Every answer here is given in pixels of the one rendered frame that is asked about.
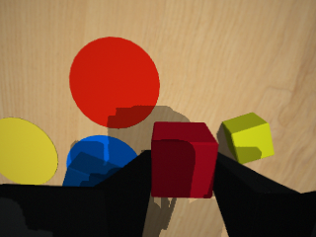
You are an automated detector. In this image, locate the olive yellow cube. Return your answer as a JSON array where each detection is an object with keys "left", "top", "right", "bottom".
[{"left": 222, "top": 113, "right": 275, "bottom": 164}]

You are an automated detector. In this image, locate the red cube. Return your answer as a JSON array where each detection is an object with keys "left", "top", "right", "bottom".
[{"left": 151, "top": 121, "right": 218, "bottom": 198}]

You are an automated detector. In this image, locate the blue circle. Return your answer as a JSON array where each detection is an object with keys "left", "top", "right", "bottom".
[{"left": 66, "top": 135, "right": 138, "bottom": 169}]

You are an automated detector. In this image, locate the red circle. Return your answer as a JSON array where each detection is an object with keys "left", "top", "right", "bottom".
[{"left": 69, "top": 37, "right": 160, "bottom": 128}]

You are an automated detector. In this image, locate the blue block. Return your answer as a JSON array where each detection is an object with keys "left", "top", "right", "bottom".
[{"left": 62, "top": 151, "right": 122, "bottom": 187}]

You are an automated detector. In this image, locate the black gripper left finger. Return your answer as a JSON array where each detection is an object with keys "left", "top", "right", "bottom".
[{"left": 0, "top": 150, "right": 152, "bottom": 237}]

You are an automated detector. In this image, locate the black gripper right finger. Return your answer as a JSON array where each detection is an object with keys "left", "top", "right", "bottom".
[{"left": 213, "top": 152, "right": 316, "bottom": 237}]

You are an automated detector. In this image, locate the yellow circle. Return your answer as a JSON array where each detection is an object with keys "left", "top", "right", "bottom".
[{"left": 0, "top": 118, "right": 58, "bottom": 185}]

